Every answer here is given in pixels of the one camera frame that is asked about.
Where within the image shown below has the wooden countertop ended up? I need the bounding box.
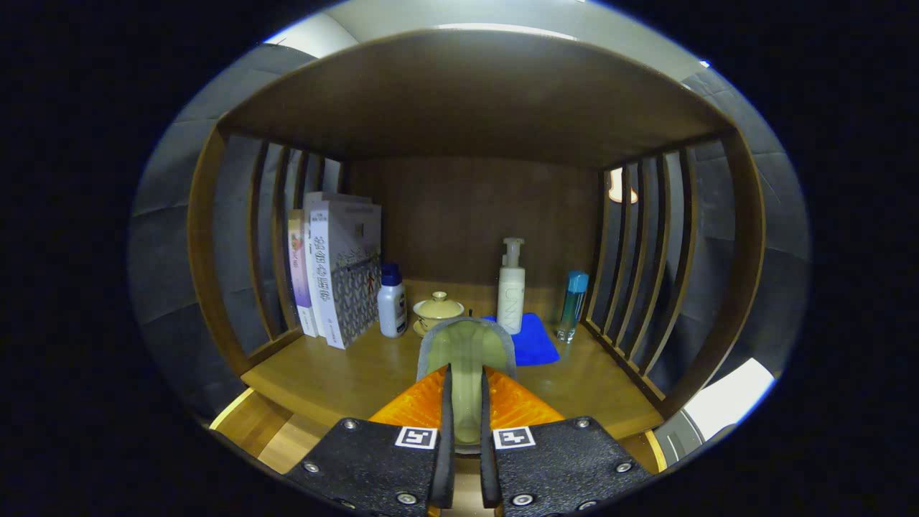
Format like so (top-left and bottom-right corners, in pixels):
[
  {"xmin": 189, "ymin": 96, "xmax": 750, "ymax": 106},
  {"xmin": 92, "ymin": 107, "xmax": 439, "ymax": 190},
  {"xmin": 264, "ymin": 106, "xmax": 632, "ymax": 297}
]
[{"xmin": 241, "ymin": 279, "xmax": 665, "ymax": 440}]

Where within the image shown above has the white pump bottle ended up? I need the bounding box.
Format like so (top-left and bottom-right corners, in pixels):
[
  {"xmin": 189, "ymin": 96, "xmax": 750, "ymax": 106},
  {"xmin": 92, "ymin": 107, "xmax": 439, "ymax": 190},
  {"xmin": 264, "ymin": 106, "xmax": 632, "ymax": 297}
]
[{"xmin": 497, "ymin": 238, "xmax": 526, "ymax": 335}]

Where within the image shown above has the blue cloth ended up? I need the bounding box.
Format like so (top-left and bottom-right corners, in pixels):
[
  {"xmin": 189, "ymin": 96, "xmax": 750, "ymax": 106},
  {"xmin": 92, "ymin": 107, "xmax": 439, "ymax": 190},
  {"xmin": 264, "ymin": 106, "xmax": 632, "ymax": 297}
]
[{"xmin": 481, "ymin": 312, "xmax": 561, "ymax": 367}]

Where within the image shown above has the white bottle blue cap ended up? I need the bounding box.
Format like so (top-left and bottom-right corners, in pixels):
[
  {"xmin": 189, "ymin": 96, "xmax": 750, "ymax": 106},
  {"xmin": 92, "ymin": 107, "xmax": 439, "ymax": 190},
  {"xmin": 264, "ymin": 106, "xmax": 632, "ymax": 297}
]
[{"xmin": 377, "ymin": 264, "xmax": 409, "ymax": 339}]

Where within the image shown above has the teal bottle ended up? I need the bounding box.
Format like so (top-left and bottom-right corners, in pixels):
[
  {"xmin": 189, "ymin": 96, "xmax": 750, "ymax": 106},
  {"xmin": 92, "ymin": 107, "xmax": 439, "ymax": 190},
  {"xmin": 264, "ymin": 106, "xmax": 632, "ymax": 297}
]
[{"xmin": 557, "ymin": 271, "xmax": 589, "ymax": 343}]

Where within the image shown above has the white patterned book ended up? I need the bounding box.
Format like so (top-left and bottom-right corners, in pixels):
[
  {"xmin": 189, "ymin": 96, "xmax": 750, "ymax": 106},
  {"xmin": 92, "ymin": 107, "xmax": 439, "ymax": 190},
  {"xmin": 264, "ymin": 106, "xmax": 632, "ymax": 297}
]
[{"xmin": 309, "ymin": 201, "xmax": 383, "ymax": 350}]

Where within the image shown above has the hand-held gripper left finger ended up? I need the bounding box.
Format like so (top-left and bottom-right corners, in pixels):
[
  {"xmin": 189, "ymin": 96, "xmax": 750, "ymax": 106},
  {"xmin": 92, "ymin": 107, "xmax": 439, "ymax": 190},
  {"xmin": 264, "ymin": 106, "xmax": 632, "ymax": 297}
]
[{"xmin": 284, "ymin": 364, "xmax": 454, "ymax": 517}]

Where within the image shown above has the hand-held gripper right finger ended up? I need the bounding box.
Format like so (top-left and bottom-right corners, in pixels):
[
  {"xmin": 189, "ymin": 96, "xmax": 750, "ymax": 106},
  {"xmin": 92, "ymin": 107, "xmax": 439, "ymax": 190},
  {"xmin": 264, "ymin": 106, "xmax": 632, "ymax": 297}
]
[{"xmin": 480, "ymin": 366, "xmax": 654, "ymax": 517}]

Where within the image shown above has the purple book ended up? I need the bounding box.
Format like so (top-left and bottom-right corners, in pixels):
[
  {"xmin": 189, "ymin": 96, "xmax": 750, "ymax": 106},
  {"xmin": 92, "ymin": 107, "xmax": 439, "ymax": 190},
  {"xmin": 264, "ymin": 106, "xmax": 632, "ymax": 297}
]
[{"xmin": 288, "ymin": 209, "xmax": 319, "ymax": 338}]

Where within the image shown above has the wooden cabinet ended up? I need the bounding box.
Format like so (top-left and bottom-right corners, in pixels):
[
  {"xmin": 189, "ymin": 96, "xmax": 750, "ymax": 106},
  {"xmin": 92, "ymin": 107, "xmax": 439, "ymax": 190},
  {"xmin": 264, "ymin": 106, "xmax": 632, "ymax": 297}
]
[{"xmin": 187, "ymin": 27, "xmax": 768, "ymax": 432}]

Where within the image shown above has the yellow lidded teacup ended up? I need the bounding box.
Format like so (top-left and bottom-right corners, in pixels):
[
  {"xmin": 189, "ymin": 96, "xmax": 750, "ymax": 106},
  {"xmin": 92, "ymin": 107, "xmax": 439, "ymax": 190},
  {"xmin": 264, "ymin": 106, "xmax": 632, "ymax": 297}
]
[{"xmin": 412, "ymin": 291, "xmax": 466, "ymax": 338}]

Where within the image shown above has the green scrub brush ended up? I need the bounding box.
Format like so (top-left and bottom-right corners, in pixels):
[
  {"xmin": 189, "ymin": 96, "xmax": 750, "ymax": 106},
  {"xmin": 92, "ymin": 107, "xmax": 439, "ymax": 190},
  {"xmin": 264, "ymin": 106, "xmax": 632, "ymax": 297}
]
[{"xmin": 416, "ymin": 318, "xmax": 516, "ymax": 455}]

